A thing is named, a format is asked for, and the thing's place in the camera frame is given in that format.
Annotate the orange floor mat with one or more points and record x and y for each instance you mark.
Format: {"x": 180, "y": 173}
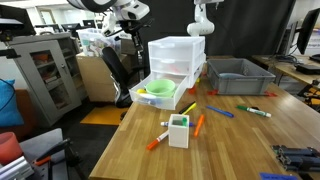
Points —
{"x": 103, "y": 116}

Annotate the black clamp device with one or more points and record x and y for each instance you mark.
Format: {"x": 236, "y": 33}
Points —
{"x": 295, "y": 156}

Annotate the white translucent bottom drawer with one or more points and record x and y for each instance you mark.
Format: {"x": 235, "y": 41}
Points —
{"x": 166, "y": 103}

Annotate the wooden side desk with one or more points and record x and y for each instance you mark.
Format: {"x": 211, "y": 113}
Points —
{"x": 286, "y": 68}

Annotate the purple and white marker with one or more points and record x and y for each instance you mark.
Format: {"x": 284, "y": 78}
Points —
{"x": 164, "y": 124}

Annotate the small background monitor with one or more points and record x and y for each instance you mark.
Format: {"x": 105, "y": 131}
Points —
{"x": 89, "y": 23}
{"x": 70, "y": 26}

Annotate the flat black device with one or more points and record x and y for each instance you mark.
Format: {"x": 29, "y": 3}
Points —
{"x": 308, "y": 69}

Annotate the clear plastic storage bin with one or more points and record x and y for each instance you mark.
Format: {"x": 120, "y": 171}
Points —
{"x": 95, "y": 43}

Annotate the orange capped white marker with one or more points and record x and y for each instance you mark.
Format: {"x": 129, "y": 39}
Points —
{"x": 156, "y": 141}

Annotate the green and white marker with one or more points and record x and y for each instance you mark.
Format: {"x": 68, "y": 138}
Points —
{"x": 255, "y": 111}

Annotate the silver aluminium extrusion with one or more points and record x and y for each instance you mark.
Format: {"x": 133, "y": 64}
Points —
{"x": 15, "y": 170}

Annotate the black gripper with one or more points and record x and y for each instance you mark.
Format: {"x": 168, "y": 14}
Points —
{"x": 136, "y": 30}

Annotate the dark grey plastic bin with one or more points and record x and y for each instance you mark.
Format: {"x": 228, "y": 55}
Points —
{"x": 240, "y": 85}

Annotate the yellow marker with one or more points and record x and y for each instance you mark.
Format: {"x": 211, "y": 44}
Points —
{"x": 190, "y": 108}

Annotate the black marker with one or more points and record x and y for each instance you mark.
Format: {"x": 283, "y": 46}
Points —
{"x": 186, "y": 107}

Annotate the white translucent drawer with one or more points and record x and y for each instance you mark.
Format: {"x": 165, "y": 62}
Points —
{"x": 173, "y": 66}
{"x": 166, "y": 103}
{"x": 173, "y": 50}

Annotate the white oval object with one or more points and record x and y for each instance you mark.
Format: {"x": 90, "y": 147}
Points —
{"x": 146, "y": 96}

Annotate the white plastic drawer cabinet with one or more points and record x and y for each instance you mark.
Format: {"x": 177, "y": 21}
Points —
{"x": 200, "y": 66}

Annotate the red block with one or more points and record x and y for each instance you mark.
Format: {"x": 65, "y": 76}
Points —
{"x": 212, "y": 92}

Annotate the red cup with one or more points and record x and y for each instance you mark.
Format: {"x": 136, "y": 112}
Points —
{"x": 8, "y": 148}

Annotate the yellow ball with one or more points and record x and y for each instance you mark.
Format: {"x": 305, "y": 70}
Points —
{"x": 141, "y": 91}

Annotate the orange marker by bin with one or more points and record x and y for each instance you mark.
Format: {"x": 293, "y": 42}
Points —
{"x": 270, "y": 94}

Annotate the blue label tag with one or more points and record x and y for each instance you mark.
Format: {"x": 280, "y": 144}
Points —
{"x": 276, "y": 176}

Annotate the white translucent top drawer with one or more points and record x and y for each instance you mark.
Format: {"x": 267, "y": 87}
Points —
{"x": 173, "y": 50}

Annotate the yellow and black equipment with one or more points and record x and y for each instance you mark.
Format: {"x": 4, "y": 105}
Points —
{"x": 311, "y": 95}

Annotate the white square pen cup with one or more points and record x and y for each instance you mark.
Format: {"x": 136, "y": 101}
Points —
{"x": 178, "y": 136}

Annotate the black computer monitor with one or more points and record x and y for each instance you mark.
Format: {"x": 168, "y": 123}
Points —
{"x": 306, "y": 30}

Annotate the blue cushion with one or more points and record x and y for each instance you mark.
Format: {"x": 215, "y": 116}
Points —
{"x": 10, "y": 106}

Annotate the green plastic bowl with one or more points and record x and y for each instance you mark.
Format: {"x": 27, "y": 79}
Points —
{"x": 160, "y": 88}

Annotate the blue marker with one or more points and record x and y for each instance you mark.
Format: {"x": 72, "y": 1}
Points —
{"x": 220, "y": 111}

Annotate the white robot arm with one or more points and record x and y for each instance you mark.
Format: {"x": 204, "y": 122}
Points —
{"x": 200, "y": 28}

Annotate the grey metal cabinet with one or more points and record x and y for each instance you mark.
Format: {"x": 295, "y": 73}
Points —
{"x": 30, "y": 86}

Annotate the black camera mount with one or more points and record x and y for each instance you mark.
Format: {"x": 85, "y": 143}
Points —
{"x": 13, "y": 16}

